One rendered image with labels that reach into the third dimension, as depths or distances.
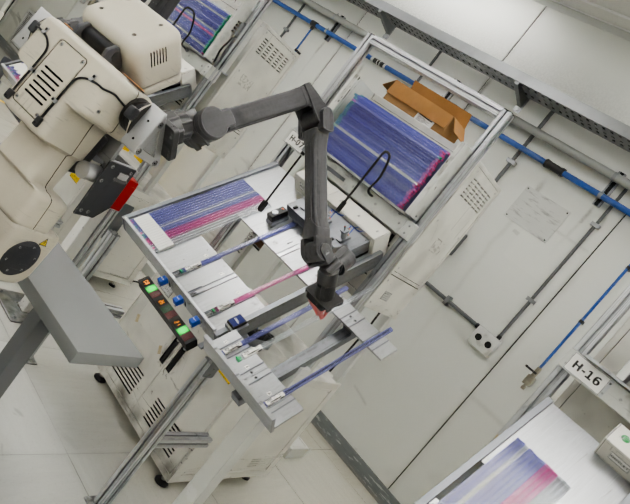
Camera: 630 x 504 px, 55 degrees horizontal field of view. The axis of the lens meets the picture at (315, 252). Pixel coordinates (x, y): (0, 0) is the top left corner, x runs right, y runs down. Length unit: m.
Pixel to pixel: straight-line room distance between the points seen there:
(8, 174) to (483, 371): 2.72
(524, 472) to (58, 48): 1.58
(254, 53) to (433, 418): 2.25
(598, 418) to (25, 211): 1.73
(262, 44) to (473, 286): 1.81
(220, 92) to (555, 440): 2.32
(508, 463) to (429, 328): 1.97
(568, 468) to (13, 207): 1.59
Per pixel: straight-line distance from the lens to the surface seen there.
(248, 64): 3.35
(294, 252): 2.22
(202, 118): 1.45
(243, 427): 1.99
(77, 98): 1.43
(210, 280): 2.12
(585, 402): 2.14
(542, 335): 3.53
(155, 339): 2.57
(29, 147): 1.55
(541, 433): 1.94
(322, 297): 1.70
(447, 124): 2.73
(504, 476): 1.81
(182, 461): 2.42
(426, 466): 3.67
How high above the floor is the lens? 1.37
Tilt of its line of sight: 8 degrees down
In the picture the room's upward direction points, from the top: 38 degrees clockwise
